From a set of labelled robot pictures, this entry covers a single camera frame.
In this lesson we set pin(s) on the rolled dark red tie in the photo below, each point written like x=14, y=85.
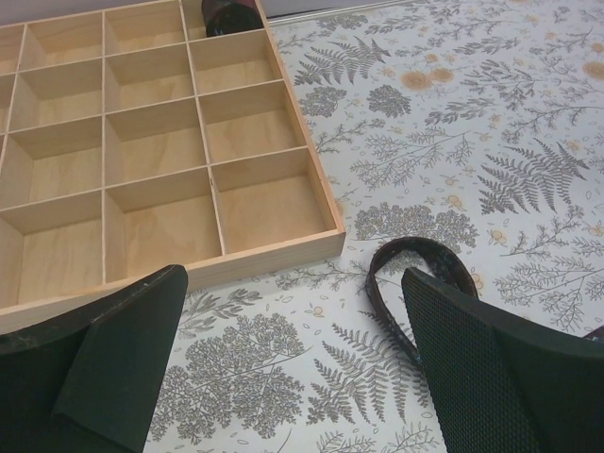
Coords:
x=224, y=17

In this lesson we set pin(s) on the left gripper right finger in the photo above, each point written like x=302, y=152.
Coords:
x=499, y=382

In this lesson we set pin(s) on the wooden compartment tray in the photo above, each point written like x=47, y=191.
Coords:
x=136, y=137

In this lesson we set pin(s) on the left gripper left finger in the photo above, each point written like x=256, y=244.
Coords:
x=88, y=380

